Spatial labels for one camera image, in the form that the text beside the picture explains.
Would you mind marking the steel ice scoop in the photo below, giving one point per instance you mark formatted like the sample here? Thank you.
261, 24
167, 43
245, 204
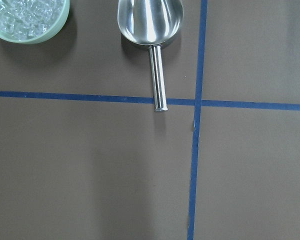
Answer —
152, 24

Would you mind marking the green bowl of ice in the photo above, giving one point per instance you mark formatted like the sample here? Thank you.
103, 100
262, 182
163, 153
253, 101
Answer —
32, 21

